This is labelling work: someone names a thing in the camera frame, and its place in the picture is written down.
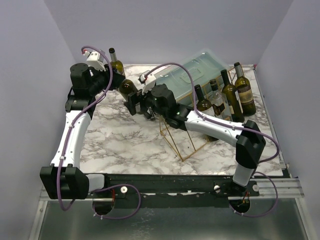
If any dark metal bar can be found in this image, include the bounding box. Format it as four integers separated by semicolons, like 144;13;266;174
147;107;156;121

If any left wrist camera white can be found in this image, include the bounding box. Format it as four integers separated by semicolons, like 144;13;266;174
82;49;106;72

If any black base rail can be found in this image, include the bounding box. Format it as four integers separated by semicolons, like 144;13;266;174
90;173;260;209

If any gold wire wine rack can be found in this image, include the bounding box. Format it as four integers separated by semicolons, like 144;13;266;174
158;65;251;163

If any clear plastic storage box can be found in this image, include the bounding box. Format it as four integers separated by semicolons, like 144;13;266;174
154;49;231;106

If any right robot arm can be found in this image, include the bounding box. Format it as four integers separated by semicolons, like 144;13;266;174
124;84;266;196

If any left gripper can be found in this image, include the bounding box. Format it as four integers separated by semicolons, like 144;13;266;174
88;63;125;96

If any clear square glass bottle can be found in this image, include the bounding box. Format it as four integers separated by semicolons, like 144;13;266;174
209;79;232;121

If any green wine bottle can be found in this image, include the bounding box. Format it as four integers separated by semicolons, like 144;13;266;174
193;84;220;142
118;79;138;115
234;62;256;116
220;69;245;123
108;47;126;76

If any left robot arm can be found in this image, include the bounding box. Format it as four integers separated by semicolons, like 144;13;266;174
39;63;125;200

